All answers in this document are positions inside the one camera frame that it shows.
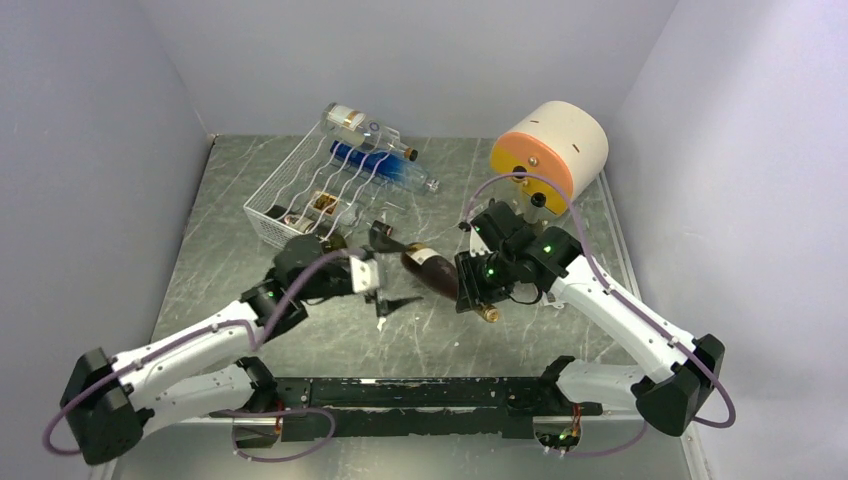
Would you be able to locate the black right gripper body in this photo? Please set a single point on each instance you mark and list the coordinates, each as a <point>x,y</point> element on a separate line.
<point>486,276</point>

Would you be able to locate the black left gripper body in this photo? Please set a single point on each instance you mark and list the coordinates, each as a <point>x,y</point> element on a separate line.
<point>332,285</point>

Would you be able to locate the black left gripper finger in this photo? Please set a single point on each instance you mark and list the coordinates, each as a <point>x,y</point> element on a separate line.
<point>385,307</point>
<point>381,241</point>

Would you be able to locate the brown bottle gold foil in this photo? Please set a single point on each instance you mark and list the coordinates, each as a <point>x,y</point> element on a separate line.
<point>455,283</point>

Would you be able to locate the clear bottle white gold label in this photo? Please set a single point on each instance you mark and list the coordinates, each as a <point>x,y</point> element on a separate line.
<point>520,183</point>

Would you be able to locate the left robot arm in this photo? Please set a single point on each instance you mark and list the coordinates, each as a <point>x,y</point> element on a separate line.
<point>110,403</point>

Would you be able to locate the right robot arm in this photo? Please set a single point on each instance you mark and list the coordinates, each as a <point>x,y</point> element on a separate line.
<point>673,373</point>

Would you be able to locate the dark green bottle black neck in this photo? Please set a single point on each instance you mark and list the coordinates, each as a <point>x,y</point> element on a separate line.
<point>283,225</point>

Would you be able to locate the blue clear bottle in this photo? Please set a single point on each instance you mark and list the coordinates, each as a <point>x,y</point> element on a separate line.
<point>386,167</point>

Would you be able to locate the clear bottle on rack top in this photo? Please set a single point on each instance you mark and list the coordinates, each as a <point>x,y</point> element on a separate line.
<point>363,132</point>

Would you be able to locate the white paper label sheet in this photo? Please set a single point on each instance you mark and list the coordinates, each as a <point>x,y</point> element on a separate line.
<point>550,300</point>

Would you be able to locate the cream orange yellow cylinder box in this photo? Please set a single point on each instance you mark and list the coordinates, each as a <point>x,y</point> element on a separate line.
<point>559,141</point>

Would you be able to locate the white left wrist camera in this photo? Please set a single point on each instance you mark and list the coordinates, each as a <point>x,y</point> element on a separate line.
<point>366,275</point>

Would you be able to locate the white wire wine rack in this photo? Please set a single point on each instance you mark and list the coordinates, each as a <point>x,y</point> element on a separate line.
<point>311,166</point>

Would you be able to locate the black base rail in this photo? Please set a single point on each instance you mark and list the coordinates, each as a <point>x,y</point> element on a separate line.
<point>357,407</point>

